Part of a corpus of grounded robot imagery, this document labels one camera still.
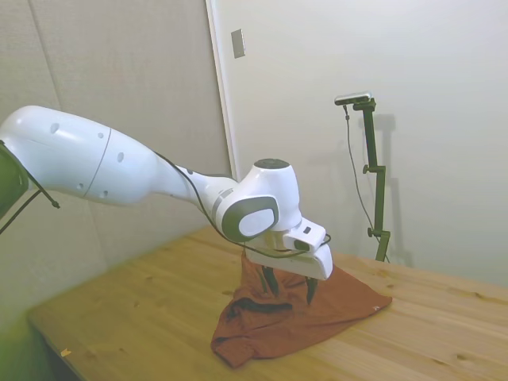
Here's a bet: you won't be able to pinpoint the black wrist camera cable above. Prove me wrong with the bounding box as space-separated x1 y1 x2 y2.
152 150 333 259

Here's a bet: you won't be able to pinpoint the grey wall plate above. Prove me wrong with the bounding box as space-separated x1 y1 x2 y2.
230 28 246 60

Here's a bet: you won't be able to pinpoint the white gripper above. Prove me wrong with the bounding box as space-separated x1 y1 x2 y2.
244 242 334 307

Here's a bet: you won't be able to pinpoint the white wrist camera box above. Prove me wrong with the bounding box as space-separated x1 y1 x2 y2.
282 223 329 253

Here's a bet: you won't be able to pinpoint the grey exterior camera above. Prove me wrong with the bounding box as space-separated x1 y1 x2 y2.
334 90 375 106

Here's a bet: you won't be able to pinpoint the rust red shorts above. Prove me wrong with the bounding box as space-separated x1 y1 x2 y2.
210 253 394 368

